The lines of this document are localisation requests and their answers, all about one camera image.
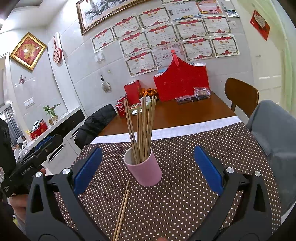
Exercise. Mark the hanging round brush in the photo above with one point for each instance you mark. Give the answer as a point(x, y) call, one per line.
point(105, 84)

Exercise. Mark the red round wall ornament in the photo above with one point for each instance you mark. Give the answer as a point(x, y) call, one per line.
point(57, 54)

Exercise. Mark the white black sideboard cabinet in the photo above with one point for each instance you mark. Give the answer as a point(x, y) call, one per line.
point(63, 151)

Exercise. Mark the oranges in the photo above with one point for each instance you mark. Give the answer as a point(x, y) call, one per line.
point(148, 92)

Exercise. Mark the black jacket on chair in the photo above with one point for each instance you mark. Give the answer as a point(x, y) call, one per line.
point(94, 125)

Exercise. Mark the red soda can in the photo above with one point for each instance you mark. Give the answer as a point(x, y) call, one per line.
point(120, 107)

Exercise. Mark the brown polka dot tablecloth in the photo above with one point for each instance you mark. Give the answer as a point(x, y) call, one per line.
point(177, 205)

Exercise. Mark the red diamond door decoration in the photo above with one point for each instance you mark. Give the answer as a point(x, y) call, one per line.
point(260, 24)

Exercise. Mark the large framed landscape painting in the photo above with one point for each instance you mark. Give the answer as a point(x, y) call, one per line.
point(91, 13)

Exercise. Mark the red tin on sideboard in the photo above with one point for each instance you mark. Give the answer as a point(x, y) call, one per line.
point(38, 128)

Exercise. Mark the red gift bag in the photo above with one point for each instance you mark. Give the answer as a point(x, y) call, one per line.
point(180, 79)

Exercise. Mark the gold framed red picture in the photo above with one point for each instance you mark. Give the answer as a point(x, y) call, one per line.
point(28, 51)

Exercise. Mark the wooden chopstick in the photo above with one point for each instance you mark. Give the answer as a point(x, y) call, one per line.
point(130, 129)
point(133, 136)
point(127, 187)
point(154, 98)
point(122, 214)
point(138, 132)
point(147, 131)
point(143, 125)

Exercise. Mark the operator hand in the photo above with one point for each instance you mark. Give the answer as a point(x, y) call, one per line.
point(19, 205)

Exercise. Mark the pink cylindrical cup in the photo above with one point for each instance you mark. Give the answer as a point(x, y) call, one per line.
point(147, 173)

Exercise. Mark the packaged snack bag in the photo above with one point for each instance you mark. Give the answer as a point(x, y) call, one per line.
point(202, 92)

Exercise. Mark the small red box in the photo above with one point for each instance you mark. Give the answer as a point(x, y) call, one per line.
point(133, 91)

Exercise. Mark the potted green plant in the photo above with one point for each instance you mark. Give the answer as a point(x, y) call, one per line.
point(51, 111)

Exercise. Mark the green curtain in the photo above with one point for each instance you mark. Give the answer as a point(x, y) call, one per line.
point(282, 32)

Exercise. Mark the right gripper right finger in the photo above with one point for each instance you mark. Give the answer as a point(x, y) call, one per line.
point(242, 210)

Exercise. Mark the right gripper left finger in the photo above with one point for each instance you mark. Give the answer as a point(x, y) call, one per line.
point(44, 220)

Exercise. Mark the brown wooden chair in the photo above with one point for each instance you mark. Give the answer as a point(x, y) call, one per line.
point(242, 95)

